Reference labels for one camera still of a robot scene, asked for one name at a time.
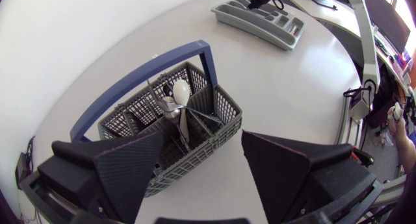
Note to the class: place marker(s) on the grey cutlery basket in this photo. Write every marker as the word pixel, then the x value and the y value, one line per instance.
pixel 214 133

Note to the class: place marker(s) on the person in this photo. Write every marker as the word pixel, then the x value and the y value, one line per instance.
pixel 408 152

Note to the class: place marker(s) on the steel spoon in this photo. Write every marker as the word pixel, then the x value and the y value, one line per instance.
pixel 171 111

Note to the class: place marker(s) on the steel fork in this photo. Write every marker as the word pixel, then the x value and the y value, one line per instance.
pixel 182 109

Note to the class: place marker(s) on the dark screen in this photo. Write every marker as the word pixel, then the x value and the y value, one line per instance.
pixel 386 19

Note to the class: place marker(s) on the pale plastic spoon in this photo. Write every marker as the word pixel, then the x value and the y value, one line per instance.
pixel 181 91

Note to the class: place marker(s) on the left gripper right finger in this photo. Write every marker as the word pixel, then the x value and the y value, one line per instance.
pixel 279 175

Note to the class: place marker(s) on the grey cutlery tray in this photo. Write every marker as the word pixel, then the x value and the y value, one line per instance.
pixel 256 22

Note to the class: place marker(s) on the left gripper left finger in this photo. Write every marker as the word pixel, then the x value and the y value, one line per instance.
pixel 126 172

